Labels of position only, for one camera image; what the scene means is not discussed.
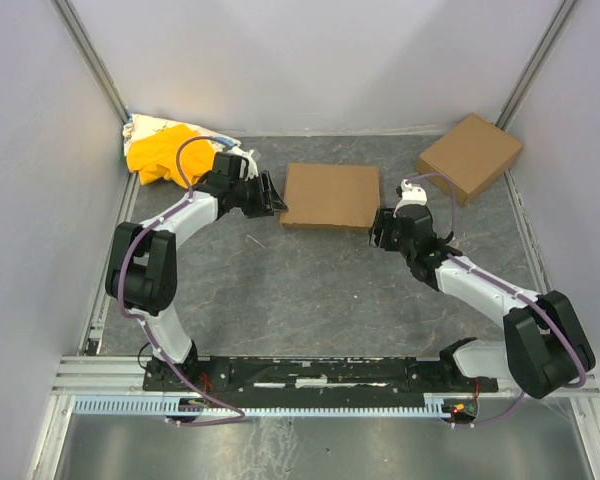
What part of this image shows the light blue cable duct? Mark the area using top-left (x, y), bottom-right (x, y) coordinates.
top-left (72, 392), bottom-right (486, 419)

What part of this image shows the closed brown cardboard box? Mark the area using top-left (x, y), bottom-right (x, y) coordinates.
top-left (415, 114), bottom-right (523, 206)

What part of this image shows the right aluminium corner post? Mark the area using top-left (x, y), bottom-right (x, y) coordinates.
top-left (494, 0), bottom-right (580, 131)

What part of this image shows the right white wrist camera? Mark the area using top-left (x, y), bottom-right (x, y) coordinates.
top-left (393, 179), bottom-right (428, 215)

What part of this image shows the aluminium corner post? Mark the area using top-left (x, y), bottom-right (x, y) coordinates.
top-left (50, 0), bottom-right (129, 124)
top-left (494, 0), bottom-right (580, 131)

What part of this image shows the aluminium frame rail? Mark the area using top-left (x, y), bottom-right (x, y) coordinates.
top-left (51, 356), bottom-right (600, 399)

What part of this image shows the left aluminium corner post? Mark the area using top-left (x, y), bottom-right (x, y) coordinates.
top-left (50, 0), bottom-right (129, 124)

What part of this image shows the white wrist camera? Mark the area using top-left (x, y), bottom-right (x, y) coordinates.
top-left (230, 147), bottom-right (260, 180)
top-left (393, 179), bottom-right (428, 215)

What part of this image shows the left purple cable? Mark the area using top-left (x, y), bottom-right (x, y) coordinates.
top-left (118, 135), bottom-right (246, 429)

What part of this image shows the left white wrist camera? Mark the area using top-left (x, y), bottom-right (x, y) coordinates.
top-left (230, 147), bottom-right (260, 180)

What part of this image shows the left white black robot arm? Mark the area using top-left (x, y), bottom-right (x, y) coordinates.
top-left (105, 153), bottom-right (288, 365)

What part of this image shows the yellow cloth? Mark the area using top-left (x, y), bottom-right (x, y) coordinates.
top-left (126, 125), bottom-right (215, 189)

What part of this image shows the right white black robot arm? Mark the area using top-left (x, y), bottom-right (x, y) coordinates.
top-left (369, 205), bottom-right (596, 399)

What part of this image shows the white patterned cloth bag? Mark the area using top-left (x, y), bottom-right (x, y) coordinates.
top-left (122, 114), bottom-right (245, 156)

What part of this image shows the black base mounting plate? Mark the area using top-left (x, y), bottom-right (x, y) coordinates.
top-left (142, 355), bottom-right (499, 407)

